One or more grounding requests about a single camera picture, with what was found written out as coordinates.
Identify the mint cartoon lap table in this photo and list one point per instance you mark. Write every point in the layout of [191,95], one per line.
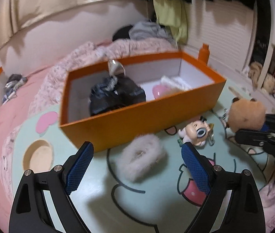
[165,200]

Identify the orange water bottle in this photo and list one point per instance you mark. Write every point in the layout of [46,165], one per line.
[204,54]

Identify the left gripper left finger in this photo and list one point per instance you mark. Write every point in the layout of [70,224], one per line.
[29,211]

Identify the black clothing on bed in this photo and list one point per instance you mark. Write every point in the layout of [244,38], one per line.
[122,33]

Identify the tan plush bear toy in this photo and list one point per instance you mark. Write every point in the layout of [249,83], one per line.
[246,114]

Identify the yellow-green hanging garment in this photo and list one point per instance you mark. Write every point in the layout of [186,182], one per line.
[172,13]

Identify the pink bed sheet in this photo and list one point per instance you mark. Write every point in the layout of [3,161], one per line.
[43,89]

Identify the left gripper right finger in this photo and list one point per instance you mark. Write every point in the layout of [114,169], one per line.
[244,212]

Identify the white fluffy pouch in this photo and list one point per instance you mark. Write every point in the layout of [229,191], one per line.
[139,157]

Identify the black satin frilly cloth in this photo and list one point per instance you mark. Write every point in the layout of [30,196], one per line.
[114,92]

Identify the white tissue roll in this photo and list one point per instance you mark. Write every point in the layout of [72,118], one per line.
[174,84]

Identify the grey clothes pile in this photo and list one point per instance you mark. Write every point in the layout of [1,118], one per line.
[147,29]

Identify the striped folded clothes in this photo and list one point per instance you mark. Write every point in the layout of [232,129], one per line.
[14,83]

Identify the big-head doll keychain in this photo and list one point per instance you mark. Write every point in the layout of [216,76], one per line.
[197,133]

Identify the pink floral quilt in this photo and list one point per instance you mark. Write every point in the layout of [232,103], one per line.
[127,48]

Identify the orange cardboard box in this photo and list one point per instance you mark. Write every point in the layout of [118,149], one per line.
[120,126]

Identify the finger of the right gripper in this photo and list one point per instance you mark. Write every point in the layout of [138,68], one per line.
[264,128]

